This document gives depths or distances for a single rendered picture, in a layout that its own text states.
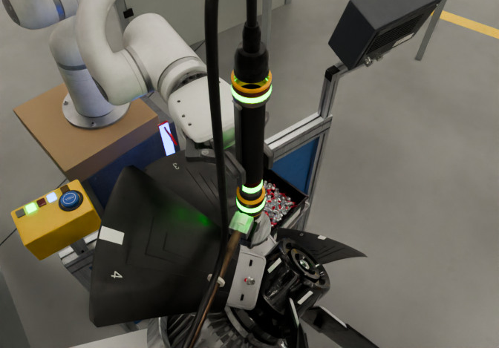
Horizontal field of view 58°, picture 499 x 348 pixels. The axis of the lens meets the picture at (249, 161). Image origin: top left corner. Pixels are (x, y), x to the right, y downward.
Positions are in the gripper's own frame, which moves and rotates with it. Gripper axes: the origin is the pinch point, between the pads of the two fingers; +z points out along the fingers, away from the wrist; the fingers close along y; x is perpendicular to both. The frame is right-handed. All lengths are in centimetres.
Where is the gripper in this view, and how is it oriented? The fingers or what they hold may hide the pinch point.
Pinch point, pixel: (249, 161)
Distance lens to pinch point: 60.1
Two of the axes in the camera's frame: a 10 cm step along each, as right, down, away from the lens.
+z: 5.6, 6.8, -4.8
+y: -8.3, 4.6, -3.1
